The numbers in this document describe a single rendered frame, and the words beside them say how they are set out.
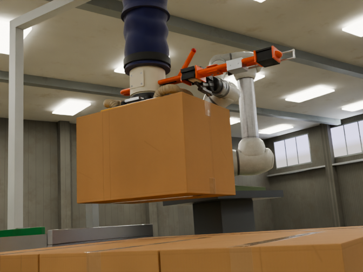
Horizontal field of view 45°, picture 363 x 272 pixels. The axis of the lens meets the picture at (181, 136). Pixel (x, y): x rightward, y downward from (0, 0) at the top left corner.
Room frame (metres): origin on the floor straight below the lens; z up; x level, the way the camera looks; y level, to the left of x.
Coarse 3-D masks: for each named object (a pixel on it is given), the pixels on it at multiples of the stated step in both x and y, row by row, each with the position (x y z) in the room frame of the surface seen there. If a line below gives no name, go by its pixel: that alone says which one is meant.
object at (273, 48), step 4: (268, 48) 1.63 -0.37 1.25; (272, 48) 1.61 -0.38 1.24; (256, 52) 1.66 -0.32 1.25; (260, 52) 1.65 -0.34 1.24; (264, 52) 1.65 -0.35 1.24; (268, 52) 1.64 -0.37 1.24; (272, 52) 1.62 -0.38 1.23; (256, 56) 1.66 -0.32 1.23; (260, 56) 1.65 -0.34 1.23; (264, 56) 1.65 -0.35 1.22; (268, 56) 1.64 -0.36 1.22; (272, 56) 1.62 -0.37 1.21; (276, 56) 1.63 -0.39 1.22; (256, 60) 1.66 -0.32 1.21; (260, 60) 1.65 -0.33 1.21; (264, 60) 1.64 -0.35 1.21; (268, 60) 1.65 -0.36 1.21; (272, 60) 1.65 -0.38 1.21; (276, 60) 1.65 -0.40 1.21; (260, 64) 1.68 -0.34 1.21; (264, 64) 1.69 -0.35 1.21; (268, 64) 1.69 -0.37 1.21; (272, 64) 1.69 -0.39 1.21
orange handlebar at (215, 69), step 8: (280, 56) 1.64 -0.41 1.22; (216, 64) 1.76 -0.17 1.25; (224, 64) 1.74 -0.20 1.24; (248, 64) 1.73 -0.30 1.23; (256, 64) 1.72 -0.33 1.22; (200, 72) 1.80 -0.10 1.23; (208, 72) 1.78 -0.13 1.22; (216, 72) 1.79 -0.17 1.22; (160, 80) 1.91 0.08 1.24; (168, 80) 1.89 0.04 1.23; (176, 80) 1.88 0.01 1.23; (128, 88) 2.02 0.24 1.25
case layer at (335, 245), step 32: (0, 256) 1.31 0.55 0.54; (32, 256) 1.24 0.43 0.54; (64, 256) 1.17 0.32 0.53; (96, 256) 1.11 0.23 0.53; (128, 256) 1.06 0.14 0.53; (160, 256) 1.01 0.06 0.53; (192, 256) 0.97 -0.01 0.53; (224, 256) 0.93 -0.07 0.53; (256, 256) 0.89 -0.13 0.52; (288, 256) 0.85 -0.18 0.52; (320, 256) 0.82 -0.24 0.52; (352, 256) 0.86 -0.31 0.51
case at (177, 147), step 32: (192, 96) 1.73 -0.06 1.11; (96, 128) 1.92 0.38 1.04; (128, 128) 1.82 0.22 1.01; (160, 128) 1.72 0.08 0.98; (192, 128) 1.72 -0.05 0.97; (224, 128) 1.94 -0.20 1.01; (96, 160) 1.92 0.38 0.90; (128, 160) 1.82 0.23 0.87; (160, 160) 1.73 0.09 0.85; (192, 160) 1.71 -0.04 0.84; (224, 160) 1.92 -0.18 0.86; (96, 192) 1.93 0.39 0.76; (128, 192) 1.82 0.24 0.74; (160, 192) 1.73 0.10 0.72; (192, 192) 1.70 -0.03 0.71; (224, 192) 1.91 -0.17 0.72
